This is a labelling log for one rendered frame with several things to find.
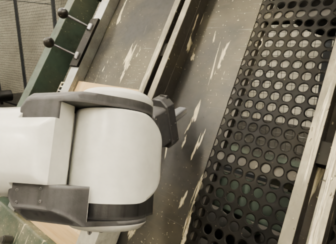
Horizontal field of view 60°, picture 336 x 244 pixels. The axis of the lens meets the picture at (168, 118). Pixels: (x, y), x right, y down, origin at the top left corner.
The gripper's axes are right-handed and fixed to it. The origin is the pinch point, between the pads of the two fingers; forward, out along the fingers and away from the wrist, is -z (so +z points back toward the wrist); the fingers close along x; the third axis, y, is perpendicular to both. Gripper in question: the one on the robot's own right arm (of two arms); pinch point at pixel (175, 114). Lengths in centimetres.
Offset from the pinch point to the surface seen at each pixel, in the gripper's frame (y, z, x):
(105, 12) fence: 51, -25, 23
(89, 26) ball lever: 53, -18, 19
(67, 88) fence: 52, -2, 0
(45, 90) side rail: 75, -5, -3
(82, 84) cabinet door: 47.9, -6.1, 1.2
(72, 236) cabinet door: 21.7, 24.1, -30.0
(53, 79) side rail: 75, -9, 0
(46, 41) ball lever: 57, -3, 17
